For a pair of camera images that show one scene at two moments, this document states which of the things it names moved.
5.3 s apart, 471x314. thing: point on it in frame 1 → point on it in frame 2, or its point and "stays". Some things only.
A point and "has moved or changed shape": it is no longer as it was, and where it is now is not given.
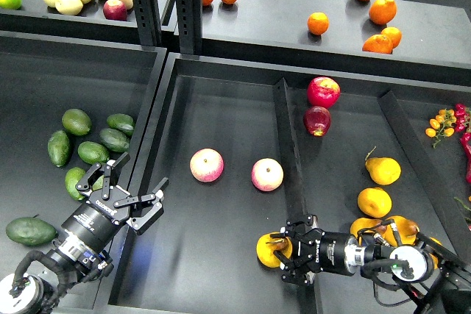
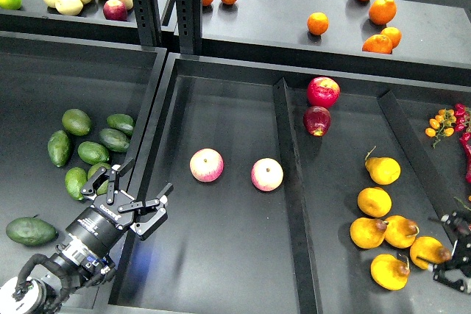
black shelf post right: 188,5 stays
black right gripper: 316,249 → 462,258
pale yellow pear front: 68,4 stays
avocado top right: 124,123 stays
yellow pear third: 406,229 stays
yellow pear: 266,245 has moved or changed shape
